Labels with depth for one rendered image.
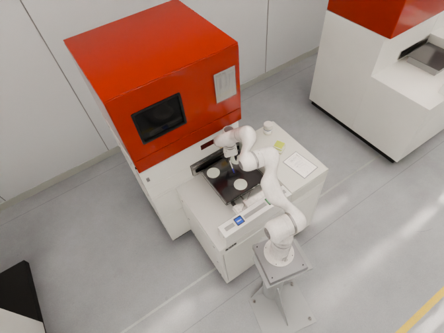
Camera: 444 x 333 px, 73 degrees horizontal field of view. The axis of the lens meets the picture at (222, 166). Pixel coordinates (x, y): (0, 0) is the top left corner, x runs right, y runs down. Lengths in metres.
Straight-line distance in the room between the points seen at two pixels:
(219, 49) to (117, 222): 2.19
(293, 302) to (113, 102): 2.11
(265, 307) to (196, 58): 2.03
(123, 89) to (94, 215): 2.10
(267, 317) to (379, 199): 1.63
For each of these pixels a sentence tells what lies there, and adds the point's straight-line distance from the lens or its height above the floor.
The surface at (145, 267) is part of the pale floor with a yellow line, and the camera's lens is 3.03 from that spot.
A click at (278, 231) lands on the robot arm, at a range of 1.60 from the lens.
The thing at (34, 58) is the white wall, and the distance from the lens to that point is 3.13.
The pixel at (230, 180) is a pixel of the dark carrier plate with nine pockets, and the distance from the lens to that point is 2.23.
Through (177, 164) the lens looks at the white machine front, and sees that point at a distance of 2.17.
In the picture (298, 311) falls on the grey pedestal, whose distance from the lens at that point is 2.80.
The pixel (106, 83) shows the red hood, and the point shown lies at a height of 1.82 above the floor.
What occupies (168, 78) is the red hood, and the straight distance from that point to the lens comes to 1.65.
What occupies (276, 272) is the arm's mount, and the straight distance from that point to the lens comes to 1.95.
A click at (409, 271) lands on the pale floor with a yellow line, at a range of 3.18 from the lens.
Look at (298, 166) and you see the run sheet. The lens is 2.24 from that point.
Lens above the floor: 2.73
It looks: 52 degrees down
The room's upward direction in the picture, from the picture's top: 7 degrees counter-clockwise
